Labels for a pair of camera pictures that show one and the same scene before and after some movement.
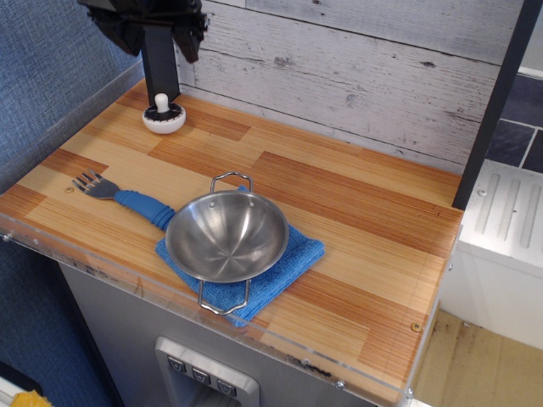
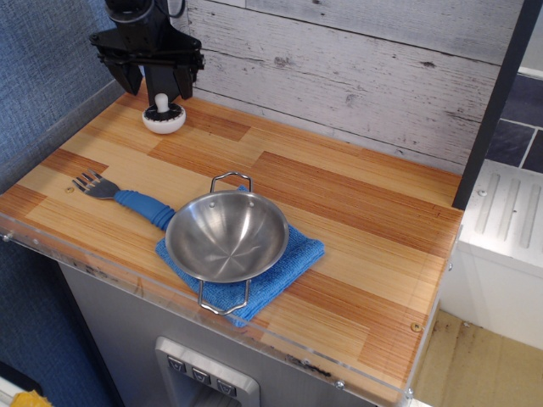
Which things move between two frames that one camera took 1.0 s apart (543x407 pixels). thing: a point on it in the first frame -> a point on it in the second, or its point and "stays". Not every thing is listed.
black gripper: [124, 20] -> [148, 41]
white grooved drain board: [504, 214] stays
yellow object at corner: [30, 398] stays
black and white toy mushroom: [163, 117] stays
